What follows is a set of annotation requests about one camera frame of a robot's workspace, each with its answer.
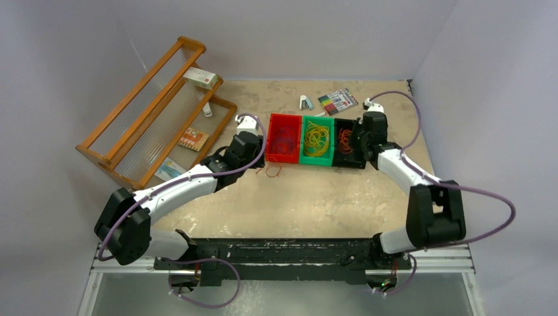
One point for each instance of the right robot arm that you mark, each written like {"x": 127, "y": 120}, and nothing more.
{"x": 435, "y": 214}

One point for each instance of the blue blister pack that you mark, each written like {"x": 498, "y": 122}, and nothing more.
{"x": 169, "y": 170}

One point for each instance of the orange card pack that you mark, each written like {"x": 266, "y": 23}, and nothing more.
{"x": 193, "y": 139}

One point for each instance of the red plastic bin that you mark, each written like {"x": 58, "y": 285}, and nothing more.
{"x": 283, "y": 138}

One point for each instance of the white red box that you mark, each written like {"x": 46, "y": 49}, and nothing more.
{"x": 201, "y": 78}

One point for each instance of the black plastic bin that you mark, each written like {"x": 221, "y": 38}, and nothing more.
{"x": 344, "y": 155}

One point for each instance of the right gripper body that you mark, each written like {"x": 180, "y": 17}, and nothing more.
{"x": 359, "y": 139}

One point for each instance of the green plastic bin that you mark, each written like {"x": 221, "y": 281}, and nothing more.
{"x": 317, "y": 141}

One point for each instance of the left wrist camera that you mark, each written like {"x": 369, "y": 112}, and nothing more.
{"x": 245, "y": 123}

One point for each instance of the marker pen pack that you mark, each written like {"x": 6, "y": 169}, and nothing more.
{"x": 337, "y": 101}

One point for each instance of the white stapler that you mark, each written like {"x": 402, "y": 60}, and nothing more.
{"x": 207, "y": 110}

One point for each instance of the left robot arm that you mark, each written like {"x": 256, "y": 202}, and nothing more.
{"x": 125, "y": 226}

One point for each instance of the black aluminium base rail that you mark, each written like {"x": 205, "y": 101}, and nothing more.
{"x": 210, "y": 261}

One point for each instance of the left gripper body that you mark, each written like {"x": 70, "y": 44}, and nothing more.
{"x": 258, "y": 164}

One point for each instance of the small blue stapler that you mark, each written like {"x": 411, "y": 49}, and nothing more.
{"x": 305, "y": 103}

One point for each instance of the wooden rack shelf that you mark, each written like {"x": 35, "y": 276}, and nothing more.
{"x": 133, "y": 140}

